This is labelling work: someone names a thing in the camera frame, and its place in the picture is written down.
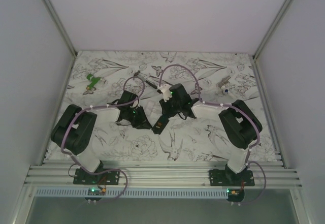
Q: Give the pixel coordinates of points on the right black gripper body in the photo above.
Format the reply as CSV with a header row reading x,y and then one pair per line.
x,y
170,107

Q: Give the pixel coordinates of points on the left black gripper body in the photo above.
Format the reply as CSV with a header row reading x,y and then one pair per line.
x,y
136,117

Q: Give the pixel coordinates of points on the black fuse box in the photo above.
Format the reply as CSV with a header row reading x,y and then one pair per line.
x,y
160,125

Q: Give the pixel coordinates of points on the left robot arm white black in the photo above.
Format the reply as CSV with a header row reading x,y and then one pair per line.
x,y
74,130

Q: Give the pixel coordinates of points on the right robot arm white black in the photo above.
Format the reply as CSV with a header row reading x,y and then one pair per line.
x,y
240,125

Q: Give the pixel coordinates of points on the clear plastic fuse box lid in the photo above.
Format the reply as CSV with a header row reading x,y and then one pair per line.
x,y
150,109

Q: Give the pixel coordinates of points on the grey metal fitting part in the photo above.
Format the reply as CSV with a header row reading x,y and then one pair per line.
x,y
223,81

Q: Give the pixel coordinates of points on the floral patterned table mat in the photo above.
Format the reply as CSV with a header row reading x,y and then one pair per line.
x,y
190,140

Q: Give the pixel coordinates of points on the green plastic connector part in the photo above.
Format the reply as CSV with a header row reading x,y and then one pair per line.
x,y
93,81

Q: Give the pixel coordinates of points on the left small circuit board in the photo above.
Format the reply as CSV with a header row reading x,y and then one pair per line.
x,y
95,194

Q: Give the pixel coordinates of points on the small circuit board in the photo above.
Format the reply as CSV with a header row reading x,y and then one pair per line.
x,y
95,194
235,196

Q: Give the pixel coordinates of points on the right small circuit board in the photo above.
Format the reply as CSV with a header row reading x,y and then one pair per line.
x,y
235,196

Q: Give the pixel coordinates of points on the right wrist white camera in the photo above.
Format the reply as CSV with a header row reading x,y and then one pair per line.
x,y
165,90

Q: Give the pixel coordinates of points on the small black handled hammer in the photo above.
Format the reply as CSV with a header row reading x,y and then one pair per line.
x,y
142,76

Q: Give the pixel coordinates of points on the right aluminium corner post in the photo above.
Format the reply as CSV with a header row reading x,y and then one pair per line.
x,y
275,23

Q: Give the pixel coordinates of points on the aluminium corner post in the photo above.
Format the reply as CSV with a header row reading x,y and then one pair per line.
x,y
275,23
59,25

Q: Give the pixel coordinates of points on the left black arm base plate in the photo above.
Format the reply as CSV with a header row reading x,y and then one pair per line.
x,y
83,178

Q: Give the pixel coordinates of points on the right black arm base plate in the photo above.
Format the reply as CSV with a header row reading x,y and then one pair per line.
x,y
218,178

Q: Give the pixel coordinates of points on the white slotted cable duct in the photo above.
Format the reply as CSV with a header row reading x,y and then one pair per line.
x,y
175,193

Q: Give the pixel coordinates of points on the aluminium rail front frame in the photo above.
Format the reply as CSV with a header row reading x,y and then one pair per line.
x,y
272,175

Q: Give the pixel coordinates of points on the left aluminium corner post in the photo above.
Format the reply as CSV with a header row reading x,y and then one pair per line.
x,y
59,25

